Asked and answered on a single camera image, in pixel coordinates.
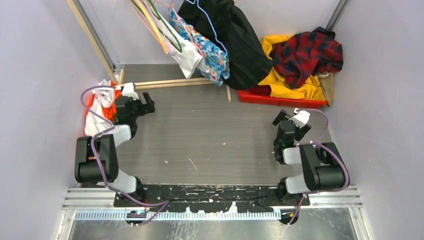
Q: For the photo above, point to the yellow garment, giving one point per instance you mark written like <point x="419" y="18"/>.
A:
<point x="311" y="90"/>

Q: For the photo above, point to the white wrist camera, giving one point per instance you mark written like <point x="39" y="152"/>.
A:
<point x="128" y="90"/>
<point x="300" y="117"/>

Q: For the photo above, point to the black pleated skirt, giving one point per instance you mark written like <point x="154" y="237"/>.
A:
<point x="248" y="64"/>

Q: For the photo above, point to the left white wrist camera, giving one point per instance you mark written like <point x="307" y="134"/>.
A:
<point x="128" y="90"/>

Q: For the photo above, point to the blue hanger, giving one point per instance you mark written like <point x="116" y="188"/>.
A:
<point x="197" y="4"/>

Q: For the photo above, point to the white and orange clothes pile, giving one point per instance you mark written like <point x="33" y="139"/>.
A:
<point x="101" y="102"/>

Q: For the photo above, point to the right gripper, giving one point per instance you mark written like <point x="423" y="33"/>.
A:
<point x="300" y="132"/>

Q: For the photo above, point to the orange hanger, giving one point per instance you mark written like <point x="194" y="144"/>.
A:
<point x="150" y="24"/>

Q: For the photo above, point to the red plaid shirt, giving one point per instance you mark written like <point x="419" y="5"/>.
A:
<point x="306" y="54"/>

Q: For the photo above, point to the aluminium frame post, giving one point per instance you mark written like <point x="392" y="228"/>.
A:
<point x="92" y="35"/>

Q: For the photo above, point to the red plastic bin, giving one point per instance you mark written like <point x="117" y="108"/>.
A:
<point x="261" y="95"/>

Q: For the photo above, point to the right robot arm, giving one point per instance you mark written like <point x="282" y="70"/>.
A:
<point x="322" y="166"/>

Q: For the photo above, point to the white garment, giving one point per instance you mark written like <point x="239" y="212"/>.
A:
<point x="189" y="60"/>

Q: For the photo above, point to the blue patterned garment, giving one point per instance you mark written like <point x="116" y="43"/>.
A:
<point x="215" y="58"/>

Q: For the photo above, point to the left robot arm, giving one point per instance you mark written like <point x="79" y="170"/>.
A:
<point x="96" y="159"/>

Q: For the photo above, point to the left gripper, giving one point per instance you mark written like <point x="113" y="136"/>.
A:
<point x="149" y="108"/>

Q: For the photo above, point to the green hanger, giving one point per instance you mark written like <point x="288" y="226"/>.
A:
<point x="157" y="25"/>

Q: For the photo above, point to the tan garment in bin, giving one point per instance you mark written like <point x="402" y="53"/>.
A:
<point x="327" y="83"/>

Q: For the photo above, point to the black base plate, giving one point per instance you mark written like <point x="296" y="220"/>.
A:
<point x="201" y="198"/>

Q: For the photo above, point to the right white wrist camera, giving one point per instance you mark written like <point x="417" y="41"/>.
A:
<point x="300" y="117"/>

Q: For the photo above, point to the wooden clothes rack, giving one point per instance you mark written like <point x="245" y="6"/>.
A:
<point x="161" y="83"/>

